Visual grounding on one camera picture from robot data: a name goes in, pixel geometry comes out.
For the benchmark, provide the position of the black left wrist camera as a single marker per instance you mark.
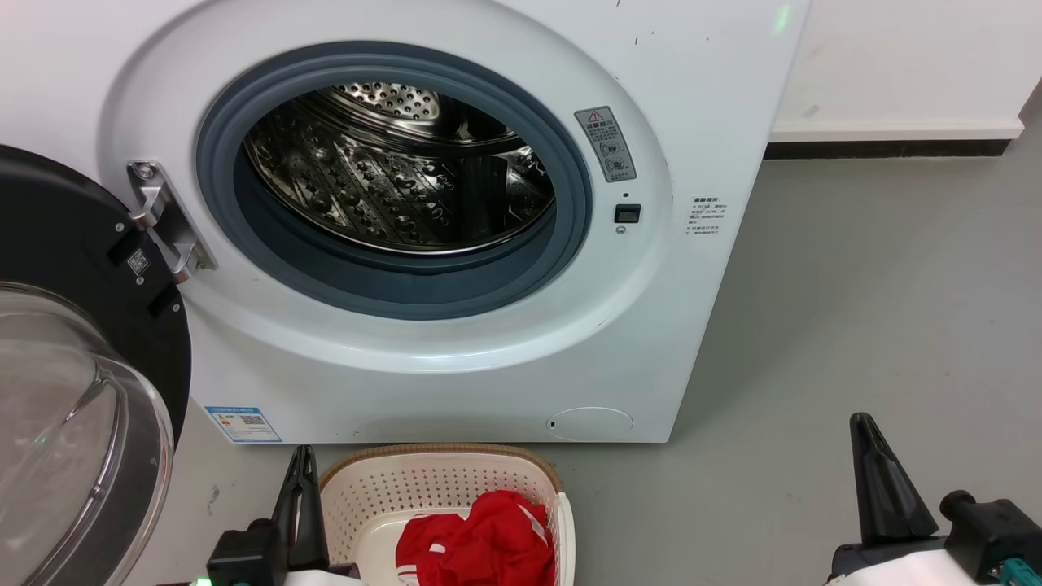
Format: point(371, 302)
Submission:
point(244, 557)

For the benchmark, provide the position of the blue and white energy label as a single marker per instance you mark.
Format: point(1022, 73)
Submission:
point(242, 424)

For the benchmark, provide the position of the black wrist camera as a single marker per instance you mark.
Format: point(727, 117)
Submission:
point(993, 529)
point(244, 557)

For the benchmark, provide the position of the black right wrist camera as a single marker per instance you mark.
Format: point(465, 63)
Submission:
point(993, 529)

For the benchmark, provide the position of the small printed text sticker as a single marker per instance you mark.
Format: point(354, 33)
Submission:
point(707, 216)

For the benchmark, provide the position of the round white filter cover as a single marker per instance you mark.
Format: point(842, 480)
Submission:
point(590, 423)

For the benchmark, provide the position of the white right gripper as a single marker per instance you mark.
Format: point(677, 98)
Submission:
point(887, 566)

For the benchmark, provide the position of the silver metal door hinge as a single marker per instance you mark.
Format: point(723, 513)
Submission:
point(167, 224)

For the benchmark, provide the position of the white perforated laundry basket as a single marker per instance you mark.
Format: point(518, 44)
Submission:
point(374, 496)

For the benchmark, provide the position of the stainless steel washing machine drum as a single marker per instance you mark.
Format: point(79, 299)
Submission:
point(383, 179)

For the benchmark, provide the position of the grey rubber door gasket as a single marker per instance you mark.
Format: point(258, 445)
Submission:
point(407, 286)

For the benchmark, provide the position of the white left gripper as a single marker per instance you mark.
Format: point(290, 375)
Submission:
point(326, 579)

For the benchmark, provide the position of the white front-load washing machine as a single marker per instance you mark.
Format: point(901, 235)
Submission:
point(488, 366)

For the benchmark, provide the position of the grey warning sticker with triangle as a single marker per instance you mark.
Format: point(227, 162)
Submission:
point(606, 144)

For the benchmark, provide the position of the washing machine door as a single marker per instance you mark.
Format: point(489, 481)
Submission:
point(65, 228)

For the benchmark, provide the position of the black baseboard strip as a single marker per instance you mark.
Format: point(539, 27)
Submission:
point(887, 150)

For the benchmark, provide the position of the red garment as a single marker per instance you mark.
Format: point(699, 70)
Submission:
point(480, 541)

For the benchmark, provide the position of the small QR code sticker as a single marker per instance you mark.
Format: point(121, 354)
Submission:
point(138, 262)

